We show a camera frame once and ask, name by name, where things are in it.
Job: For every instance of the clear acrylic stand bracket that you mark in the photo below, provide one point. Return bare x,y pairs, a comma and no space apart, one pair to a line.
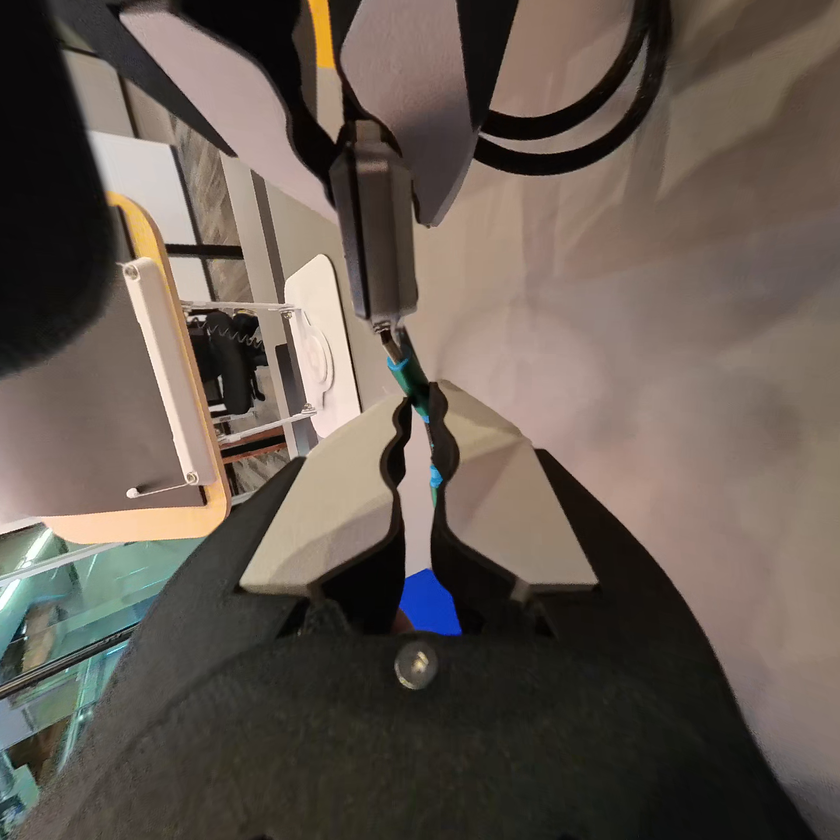
318,358

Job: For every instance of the white bar with screws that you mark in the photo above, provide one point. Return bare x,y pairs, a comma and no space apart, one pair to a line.
170,380

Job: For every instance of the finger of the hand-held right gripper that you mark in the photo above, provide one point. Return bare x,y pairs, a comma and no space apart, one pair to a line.
420,85
216,79

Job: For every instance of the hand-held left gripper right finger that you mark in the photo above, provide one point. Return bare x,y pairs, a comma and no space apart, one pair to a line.
518,512

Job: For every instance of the green glass panel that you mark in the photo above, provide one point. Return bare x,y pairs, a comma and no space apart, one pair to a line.
79,623

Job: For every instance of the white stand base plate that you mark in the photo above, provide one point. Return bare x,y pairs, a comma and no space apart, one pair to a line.
344,315

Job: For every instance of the black metal table frame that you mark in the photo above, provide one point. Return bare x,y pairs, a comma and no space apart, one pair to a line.
203,250

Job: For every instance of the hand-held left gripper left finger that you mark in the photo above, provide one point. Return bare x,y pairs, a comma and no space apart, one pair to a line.
321,512

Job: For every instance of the dark grey flat panel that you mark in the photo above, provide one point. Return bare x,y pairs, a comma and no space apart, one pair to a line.
285,377

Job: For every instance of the blue plastic bin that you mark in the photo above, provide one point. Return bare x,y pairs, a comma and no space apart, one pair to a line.
430,604

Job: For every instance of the wood-edged grey board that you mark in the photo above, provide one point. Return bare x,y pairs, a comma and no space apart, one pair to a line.
85,426

